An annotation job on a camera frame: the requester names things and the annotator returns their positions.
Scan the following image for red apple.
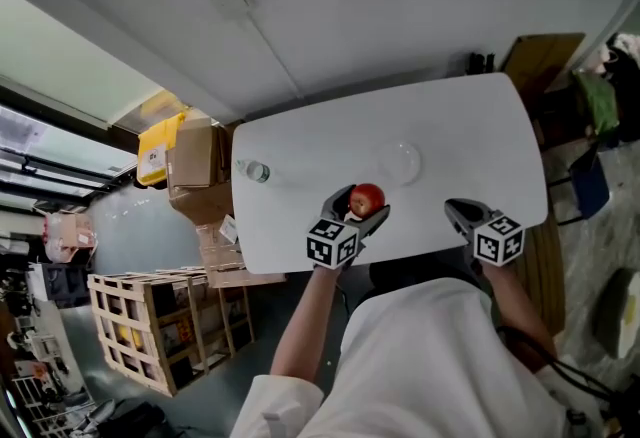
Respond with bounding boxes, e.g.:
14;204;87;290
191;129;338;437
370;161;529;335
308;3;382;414
348;182;387;220

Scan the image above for clear plastic water bottle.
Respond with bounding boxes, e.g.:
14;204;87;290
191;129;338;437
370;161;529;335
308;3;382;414
234;157;272;184

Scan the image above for person's dark trousers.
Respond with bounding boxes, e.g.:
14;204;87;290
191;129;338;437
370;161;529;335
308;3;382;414
339;249;484;310

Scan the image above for black window frame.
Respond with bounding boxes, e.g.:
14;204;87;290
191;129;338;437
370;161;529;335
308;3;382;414
0;85;139;207

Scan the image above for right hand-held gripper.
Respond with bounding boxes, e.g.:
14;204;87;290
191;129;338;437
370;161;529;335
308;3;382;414
443;197;526;276

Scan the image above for blue chair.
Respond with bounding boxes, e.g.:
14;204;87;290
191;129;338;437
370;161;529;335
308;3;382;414
546;144;612;228

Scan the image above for small cardboard box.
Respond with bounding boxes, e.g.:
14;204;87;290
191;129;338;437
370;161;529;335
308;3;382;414
165;117;232;191

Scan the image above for person in white shirt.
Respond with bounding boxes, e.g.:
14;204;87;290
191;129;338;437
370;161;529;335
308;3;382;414
228;275;574;438

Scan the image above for bag of pink goods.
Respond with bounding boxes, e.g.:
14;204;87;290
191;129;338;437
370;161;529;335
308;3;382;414
43;209;100;266

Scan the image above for wooden slat panel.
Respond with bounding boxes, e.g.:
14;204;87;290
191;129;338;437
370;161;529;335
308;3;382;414
513;214;567;335

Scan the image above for large cardboard box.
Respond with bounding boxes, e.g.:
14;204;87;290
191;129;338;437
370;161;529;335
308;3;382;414
168;181;237;228

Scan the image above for black bag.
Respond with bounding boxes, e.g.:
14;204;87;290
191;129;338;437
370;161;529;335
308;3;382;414
603;32;640;143

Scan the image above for black cable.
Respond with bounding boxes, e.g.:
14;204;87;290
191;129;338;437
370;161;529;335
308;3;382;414
497;324;640;410

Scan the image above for green bag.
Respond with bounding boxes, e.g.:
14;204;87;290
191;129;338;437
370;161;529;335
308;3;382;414
571;67;622;138

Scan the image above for white wall conduit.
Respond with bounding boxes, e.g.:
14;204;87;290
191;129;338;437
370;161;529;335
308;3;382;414
243;15;305;101

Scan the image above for person's left forearm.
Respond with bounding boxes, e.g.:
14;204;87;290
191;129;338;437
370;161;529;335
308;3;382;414
269;264;342;383

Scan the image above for round grey stool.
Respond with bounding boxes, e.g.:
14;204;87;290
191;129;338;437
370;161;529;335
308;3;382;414
593;267;640;361

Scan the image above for clear glass plate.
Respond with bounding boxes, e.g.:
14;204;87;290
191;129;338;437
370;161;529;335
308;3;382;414
376;140;423;188

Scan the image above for small black object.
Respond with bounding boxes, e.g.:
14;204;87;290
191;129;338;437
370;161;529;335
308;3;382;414
466;51;497;76

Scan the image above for white labelled packet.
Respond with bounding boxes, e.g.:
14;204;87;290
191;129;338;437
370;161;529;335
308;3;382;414
218;213;239;245

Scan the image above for wooden slat crate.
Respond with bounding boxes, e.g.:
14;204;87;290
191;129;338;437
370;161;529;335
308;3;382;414
86;266;257;398

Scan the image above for flattened cardboard box stack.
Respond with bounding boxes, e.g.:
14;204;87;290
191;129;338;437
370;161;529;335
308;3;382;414
196;220;290;290

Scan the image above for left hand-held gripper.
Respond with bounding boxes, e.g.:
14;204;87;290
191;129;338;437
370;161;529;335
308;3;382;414
305;184;392;272

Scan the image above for person's right forearm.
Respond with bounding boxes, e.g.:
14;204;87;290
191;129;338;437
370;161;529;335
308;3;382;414
481;262;560;360

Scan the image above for white wall socket box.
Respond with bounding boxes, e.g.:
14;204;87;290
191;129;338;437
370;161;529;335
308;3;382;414
210;0;257;21

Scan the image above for brown cardboard panel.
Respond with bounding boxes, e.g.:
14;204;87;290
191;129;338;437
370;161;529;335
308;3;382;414
501;31;587;96

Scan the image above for yellow plastic bin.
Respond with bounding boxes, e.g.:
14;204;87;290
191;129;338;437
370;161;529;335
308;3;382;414
136;111;187;189

